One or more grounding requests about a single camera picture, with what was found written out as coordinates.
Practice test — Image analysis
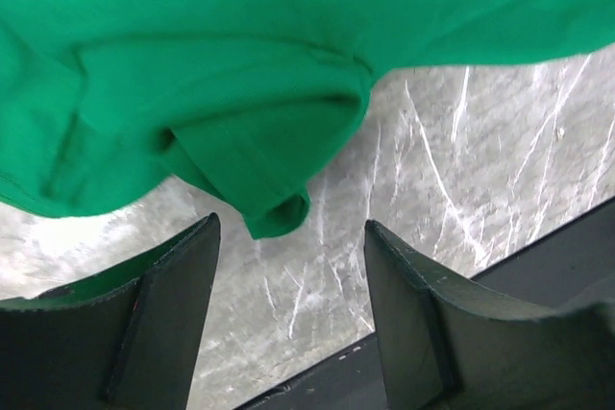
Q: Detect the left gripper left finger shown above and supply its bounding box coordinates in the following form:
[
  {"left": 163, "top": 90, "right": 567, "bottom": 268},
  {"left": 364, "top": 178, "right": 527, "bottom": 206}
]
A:
[{"left": 1, "top": 214, "right": 220, "bottom": 409}]

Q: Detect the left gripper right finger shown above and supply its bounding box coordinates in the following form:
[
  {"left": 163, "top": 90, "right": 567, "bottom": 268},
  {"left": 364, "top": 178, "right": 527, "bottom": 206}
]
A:
[{"left": 364, "top": 221, "right": 614, "bottom": 409}]

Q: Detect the green t shirt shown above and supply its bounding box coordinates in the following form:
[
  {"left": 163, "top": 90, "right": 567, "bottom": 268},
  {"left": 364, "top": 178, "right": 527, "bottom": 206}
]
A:
[{"left": 1, "top": 0, "right": 614, "bottom": 239}]

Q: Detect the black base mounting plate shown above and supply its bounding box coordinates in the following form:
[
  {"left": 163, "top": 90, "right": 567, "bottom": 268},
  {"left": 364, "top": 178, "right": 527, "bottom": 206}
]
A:
[{"left": 248, "top": 202, "right": 614, "bottom": 409}]

